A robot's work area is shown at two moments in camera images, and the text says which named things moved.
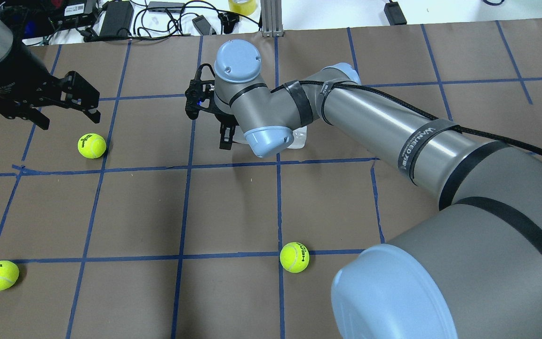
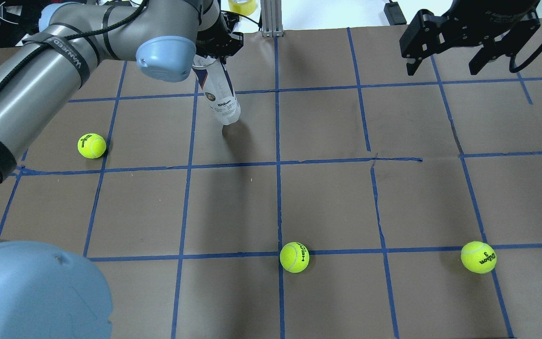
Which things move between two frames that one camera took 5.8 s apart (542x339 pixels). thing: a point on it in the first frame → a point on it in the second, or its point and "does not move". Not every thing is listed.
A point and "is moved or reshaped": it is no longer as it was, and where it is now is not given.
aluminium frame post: x=272 y=18 does not move
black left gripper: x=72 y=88 → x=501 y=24
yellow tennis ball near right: x=91 y=145 does not move
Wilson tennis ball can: x=269 y=141 is moved or reshaped
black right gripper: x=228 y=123 → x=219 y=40
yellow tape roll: x=243 y=7 does not move
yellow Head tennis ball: x=294 y=257 does not move
